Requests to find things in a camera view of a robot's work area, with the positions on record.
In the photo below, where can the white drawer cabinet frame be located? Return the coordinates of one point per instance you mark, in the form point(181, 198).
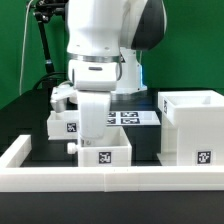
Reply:
point(192, 128)

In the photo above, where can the black camera stand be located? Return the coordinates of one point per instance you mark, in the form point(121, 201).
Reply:
point(43, 11)

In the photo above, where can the white U-shaped border fence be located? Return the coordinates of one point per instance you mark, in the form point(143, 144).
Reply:
point(15, 178)

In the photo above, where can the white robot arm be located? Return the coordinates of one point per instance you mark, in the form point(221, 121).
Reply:
point(98, 29)

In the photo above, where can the white drawer box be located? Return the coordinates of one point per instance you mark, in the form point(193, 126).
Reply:
point(62, 126)
point(113, 150)

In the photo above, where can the white rear drawer box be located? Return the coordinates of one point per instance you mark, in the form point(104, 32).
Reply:
point(62, 126)

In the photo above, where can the white marker tag plate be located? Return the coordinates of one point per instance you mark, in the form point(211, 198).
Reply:
point(132, 118)

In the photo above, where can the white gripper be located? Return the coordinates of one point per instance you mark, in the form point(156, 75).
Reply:
point(93, 108)

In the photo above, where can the white front drawer box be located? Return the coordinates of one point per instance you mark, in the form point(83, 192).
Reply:
point(113, 150)

